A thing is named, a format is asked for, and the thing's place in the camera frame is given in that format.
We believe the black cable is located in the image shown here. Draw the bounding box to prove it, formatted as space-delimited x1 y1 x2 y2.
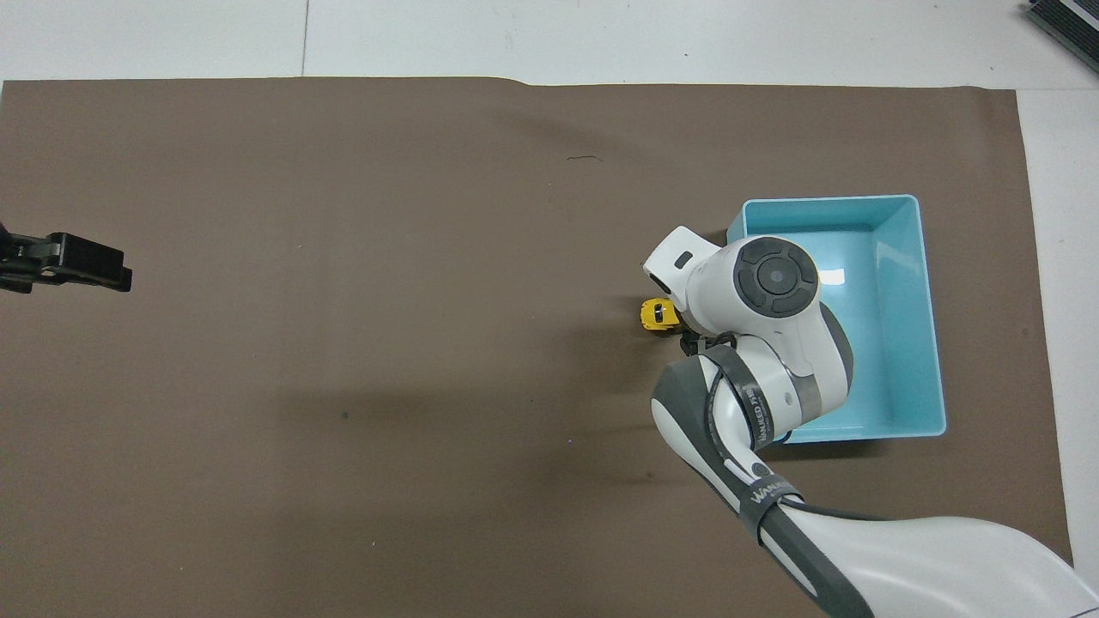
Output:
681 330 741 469

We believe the light blue plastic bin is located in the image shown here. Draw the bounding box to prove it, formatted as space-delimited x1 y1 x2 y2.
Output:
726 195 948 445

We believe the yellow toy beetle car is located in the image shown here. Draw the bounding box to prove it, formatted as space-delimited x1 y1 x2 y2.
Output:
638 297 682 337

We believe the grey ribbed metal object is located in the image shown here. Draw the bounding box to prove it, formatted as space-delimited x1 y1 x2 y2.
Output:
1025 0 1099 52

